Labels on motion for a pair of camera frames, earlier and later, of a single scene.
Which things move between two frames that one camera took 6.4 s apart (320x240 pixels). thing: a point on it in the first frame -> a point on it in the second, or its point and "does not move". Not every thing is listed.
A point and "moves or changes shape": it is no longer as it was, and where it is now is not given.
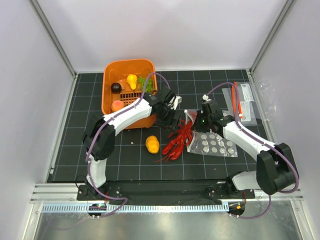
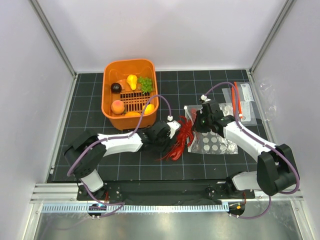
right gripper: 197,126 does not move
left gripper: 171,123 -> 160,148
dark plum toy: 116,87 does not move
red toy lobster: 181,137 does not move
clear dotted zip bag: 207,143 moves or changes shape
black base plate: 160,190 does not move
